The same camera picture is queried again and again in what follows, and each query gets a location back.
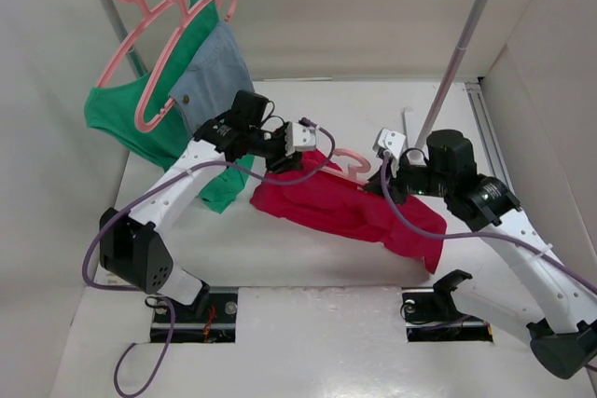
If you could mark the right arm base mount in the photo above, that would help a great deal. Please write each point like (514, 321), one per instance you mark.
(430, 318)

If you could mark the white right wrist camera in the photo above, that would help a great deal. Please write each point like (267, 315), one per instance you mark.
(390, 143)

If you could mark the red t shirt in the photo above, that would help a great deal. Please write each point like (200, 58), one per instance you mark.
(332, 205)

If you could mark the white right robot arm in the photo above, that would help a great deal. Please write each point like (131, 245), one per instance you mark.
(561, 330)

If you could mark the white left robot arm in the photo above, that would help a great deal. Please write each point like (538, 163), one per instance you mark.
(132, 245)

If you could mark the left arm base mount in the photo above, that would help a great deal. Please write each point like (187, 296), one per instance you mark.
(216, 324)

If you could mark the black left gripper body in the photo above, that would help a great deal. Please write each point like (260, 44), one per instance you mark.
(270, 145)

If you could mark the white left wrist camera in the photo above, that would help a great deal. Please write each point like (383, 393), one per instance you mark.
(299, 138)

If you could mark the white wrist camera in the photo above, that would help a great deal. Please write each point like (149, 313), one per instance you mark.
(299, 138)
(390, 143)

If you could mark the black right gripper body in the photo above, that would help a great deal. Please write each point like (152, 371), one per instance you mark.
(405, 178)

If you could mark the blue denim garment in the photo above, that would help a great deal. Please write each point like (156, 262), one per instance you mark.
(210, 82)

